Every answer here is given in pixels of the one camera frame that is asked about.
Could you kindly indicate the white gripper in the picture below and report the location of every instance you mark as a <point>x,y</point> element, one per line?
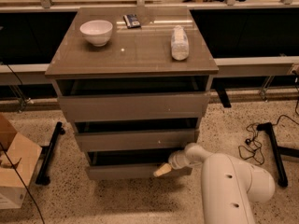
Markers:
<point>175,162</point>

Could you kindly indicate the black floor stand bar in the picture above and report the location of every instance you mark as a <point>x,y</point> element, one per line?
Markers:
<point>278,152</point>
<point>42,177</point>

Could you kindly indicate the grey bottom drawer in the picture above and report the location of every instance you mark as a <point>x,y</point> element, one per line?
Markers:
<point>126,164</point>

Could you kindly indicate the grey drawer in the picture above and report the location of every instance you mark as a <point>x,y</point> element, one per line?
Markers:
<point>126,164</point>
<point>134,107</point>
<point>136,140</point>

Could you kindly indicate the grey drawer cabinet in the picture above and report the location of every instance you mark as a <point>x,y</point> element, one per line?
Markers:
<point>133,61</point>

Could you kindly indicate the black left floor stand bar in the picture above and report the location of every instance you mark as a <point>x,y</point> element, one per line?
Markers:
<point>42,177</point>

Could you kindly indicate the black bracket behind cabinet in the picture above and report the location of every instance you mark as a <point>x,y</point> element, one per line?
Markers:
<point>224,98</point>

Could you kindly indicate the white ceramic bowl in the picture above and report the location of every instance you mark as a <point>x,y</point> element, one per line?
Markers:
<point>97,32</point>

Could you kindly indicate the small dark blue packet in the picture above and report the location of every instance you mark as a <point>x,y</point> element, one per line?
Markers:
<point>131,21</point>

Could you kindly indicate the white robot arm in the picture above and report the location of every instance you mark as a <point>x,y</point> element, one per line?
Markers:
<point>229,185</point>

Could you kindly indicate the black right floor stand bar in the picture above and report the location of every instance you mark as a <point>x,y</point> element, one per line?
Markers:
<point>278,152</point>

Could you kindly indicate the grey middle drawer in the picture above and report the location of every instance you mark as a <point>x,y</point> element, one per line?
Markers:
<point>136,140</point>

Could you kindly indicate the open cardboard box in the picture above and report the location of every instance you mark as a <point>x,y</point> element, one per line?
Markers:
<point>18,163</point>

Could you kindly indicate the grey top drawer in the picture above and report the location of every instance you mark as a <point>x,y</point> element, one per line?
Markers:
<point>134,107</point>

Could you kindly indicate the clear plastic water bottle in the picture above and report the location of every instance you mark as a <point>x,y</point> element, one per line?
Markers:
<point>179,44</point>

